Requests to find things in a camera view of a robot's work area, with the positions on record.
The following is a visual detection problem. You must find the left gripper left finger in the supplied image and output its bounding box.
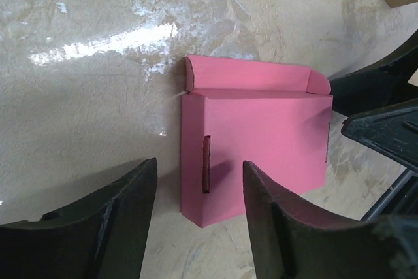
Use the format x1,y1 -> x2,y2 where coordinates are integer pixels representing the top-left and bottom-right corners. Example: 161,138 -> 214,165
1,158 -> 157,278

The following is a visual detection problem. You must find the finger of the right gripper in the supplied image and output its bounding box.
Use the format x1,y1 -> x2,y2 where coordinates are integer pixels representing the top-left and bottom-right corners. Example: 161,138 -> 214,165
330,33 -> 417,116

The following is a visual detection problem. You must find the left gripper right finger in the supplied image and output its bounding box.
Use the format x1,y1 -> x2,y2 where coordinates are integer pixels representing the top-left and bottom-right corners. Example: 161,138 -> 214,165
243,161 -> 417,278

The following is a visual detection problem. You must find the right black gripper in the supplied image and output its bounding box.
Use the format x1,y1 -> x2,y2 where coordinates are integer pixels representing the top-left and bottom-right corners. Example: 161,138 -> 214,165
341,101 -> 417,221

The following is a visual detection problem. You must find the pink paper box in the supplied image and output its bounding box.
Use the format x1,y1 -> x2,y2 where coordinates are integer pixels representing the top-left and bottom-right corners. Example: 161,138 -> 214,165
180,55 -> 332,227

